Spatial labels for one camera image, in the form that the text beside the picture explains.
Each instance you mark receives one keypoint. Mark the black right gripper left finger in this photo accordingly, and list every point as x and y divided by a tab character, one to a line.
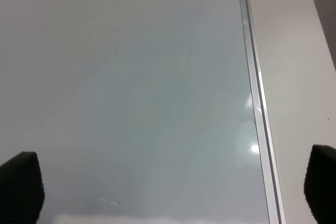
22	189

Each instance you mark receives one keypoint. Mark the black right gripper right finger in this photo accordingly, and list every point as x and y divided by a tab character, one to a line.
319	184

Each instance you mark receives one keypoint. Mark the white aluminium-framed whiteboard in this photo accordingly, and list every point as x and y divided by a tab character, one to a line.
140	111

